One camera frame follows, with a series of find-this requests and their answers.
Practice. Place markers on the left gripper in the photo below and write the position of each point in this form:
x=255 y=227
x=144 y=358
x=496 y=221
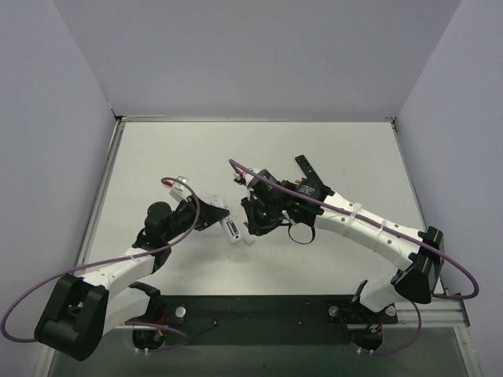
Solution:
x=202 y=217

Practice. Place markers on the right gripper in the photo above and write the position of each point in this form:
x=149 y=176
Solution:
x=255 y=214

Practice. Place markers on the white remote control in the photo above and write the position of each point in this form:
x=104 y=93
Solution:
x=228 y=225

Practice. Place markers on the white battery cover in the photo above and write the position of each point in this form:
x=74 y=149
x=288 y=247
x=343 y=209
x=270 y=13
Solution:
x=248 y=240

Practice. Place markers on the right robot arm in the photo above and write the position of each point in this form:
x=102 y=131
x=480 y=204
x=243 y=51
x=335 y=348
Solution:
x=416 y=269

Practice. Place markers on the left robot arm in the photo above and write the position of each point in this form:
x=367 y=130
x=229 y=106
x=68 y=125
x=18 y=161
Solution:
x=81 y=309

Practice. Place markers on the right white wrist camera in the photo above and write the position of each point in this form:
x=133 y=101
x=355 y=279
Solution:
x=242 y=178

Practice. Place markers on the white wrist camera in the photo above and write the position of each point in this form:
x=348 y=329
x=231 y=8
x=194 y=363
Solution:
x=177 y=189
x=242 y=178

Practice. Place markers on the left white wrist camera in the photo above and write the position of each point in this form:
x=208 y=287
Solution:
x=177 y=189

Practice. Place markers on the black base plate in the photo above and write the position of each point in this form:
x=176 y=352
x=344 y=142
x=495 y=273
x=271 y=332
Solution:
x=264 y=320

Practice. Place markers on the aluminium front rail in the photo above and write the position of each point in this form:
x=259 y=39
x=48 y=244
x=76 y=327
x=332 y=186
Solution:
x=438 y=314

